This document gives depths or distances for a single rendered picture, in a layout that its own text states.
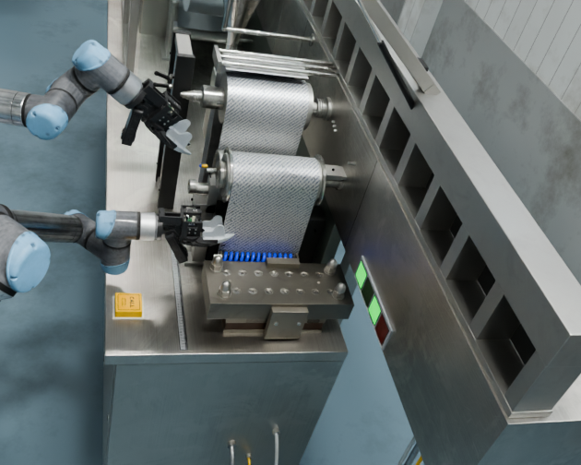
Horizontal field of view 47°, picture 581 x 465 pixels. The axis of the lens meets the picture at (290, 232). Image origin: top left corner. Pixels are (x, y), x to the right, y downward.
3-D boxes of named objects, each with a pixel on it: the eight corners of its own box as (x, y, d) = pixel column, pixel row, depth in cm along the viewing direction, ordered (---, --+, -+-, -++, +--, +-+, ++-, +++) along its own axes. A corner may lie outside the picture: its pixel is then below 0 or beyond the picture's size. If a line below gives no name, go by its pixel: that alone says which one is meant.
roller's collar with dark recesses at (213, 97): (198, 100, 192) (202, 80, 188) (219, 101, 194) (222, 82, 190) (201, 112, 188) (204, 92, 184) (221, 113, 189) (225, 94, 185)
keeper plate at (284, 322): (263, 333, 183) (271, 306, 176) (297, 333, 186) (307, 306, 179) (265, 340, 181) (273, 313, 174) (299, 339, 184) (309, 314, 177)
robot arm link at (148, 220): (138, 245, 175) (137, 225, 180) (156, 246, 176) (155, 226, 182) (141, 224, 170) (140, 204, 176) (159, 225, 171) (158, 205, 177)
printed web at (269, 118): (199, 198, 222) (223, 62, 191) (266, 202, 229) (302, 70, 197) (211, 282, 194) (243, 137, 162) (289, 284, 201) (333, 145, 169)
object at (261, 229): (218, 253, 187) (228, 202, 176) (297, 255, 194) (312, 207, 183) (218, 254, 187) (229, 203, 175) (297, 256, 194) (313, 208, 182)
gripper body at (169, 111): (183, 121, 162) (148, 89, 154) (159, 141, 164) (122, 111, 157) (182, 104, 167) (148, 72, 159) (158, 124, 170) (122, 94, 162)
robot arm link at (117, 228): (95, 227, 177) (96, 202, 172) (137, 229, 181) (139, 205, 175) (94, 247, 172) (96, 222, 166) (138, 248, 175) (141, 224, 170)
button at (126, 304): (114, 298, 182) (115, 292, 180) (140, 298, 184) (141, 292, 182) (114, 317, 177) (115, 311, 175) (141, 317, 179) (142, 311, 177)
